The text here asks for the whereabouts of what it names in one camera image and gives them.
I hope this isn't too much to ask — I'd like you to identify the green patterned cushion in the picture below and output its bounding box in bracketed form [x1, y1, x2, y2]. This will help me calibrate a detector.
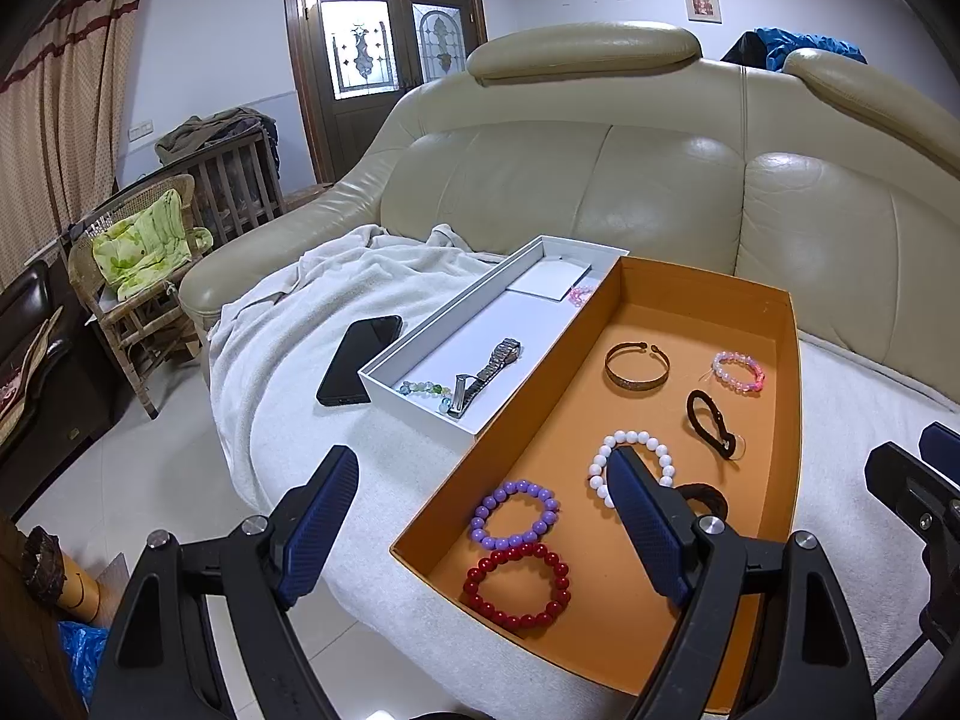
[91, 187, 197, 302]

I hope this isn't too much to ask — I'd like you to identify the white box lid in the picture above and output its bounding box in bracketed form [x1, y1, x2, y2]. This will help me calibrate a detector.
[358, 235, 631, 445]

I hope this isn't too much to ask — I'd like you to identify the white card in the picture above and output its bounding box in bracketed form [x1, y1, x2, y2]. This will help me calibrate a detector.
[508, 256, 593, 302]

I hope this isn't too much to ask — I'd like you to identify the black cable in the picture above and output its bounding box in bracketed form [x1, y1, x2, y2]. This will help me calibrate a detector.
[870, 634, 935, 691]

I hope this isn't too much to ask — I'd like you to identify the red bead bracelet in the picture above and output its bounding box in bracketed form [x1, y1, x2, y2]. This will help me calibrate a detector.
[462, 542, 572, 631]

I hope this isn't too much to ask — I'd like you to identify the silver metal wristwatch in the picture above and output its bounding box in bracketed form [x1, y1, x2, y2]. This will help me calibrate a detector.
[448, 337, 522, 419]

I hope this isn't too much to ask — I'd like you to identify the rumpled white blanket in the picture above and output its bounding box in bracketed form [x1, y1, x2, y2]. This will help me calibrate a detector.
[210, 223, 518, 361]

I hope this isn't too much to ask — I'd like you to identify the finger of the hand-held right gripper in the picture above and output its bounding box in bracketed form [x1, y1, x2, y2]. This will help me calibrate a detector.
[919, 424, 960, 487]
[864, 442, 960, 657]

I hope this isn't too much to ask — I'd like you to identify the purple bead bracelet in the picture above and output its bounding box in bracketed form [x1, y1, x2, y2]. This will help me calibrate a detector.
[470, 480, 561, 550]

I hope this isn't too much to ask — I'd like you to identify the rattan chair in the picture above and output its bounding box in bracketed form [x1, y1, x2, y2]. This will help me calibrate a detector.
[64, 174, 218, 421]

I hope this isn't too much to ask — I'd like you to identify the olive clothes pile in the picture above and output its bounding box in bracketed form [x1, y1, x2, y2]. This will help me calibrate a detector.
[155, 107, 278, 166]

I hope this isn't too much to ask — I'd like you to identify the black hair tie clear charm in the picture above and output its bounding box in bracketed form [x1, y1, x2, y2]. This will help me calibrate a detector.
[686, 388, 751, 462]

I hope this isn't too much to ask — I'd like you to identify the dark brown cabinet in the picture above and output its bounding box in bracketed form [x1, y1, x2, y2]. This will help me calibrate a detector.
[0, 259, 125, 518]

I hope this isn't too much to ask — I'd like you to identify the blue cloth bundle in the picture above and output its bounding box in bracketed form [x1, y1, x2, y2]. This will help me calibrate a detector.
[720, 26, 867, 72]

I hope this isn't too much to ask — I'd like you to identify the white bead bracelet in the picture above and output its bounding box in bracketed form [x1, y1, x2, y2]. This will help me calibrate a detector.
[587, 430, 676, 509]

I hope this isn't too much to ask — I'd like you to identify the beige red-trimmed curtain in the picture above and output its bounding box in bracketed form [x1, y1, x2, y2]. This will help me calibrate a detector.
[0, 0, 151, 256]

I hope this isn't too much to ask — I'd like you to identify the beige leather sofa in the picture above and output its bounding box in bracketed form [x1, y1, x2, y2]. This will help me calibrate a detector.
[178, 21, 960, 421]

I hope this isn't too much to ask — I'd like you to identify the blue plastic bag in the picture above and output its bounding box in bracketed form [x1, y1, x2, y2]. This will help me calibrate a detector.
[58, 621, 112, 713]

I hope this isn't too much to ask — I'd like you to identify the pink clear bead bracelet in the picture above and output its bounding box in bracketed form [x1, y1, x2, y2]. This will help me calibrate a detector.
[711, 350, 766, 393]

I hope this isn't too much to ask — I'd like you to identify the black smartphone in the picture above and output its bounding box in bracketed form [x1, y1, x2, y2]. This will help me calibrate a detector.
[316, 315, 404, 407]

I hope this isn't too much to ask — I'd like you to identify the tan cylinder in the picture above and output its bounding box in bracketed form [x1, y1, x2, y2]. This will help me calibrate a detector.
[56, 551, 102, 627]

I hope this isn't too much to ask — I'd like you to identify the metal cuff bangle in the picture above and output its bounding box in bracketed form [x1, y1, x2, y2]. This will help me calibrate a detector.
[604, 342, 670, 392]

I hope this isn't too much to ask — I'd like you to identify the white terry towel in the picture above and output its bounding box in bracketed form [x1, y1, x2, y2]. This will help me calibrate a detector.
[206, 240, 960, 720]

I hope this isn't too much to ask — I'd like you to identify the wooden crib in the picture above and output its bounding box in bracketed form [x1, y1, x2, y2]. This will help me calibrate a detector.
[154, 127, 287, 248]

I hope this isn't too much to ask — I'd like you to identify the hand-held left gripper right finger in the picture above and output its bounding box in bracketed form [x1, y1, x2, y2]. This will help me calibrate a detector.
[604, 447, 878, 720]

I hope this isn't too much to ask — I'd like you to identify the wooden stained glass door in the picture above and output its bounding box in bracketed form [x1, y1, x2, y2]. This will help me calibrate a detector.
[281, 0, 488, 185]

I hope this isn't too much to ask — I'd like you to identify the dark red ring bangle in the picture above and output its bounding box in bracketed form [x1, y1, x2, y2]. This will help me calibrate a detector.
[671, 483, 730, 520]

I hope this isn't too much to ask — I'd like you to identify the orange cardboard box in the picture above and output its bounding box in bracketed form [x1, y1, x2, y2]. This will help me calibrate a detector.
[388, 255, 802, 713]

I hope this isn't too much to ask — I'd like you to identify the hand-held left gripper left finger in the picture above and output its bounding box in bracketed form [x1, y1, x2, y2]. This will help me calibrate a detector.
[88, 445, 361, 720]

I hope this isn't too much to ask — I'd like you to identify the dark woven object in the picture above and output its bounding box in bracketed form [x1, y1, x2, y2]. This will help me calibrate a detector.
[20, 526, 61, 605]

